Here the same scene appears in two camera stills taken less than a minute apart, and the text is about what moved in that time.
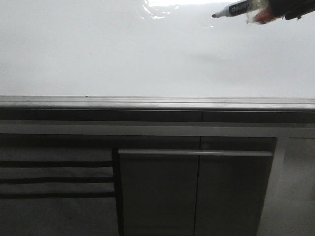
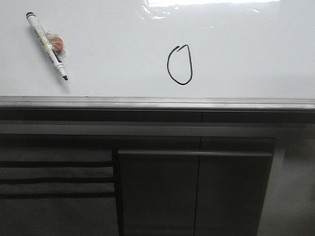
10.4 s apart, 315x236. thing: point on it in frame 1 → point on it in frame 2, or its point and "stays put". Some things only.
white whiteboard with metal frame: [152, 55] stays put
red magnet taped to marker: [260, 13] → [57, 42]
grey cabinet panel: [192, 192] stays put
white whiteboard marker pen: [238, 9] → [46, 42]
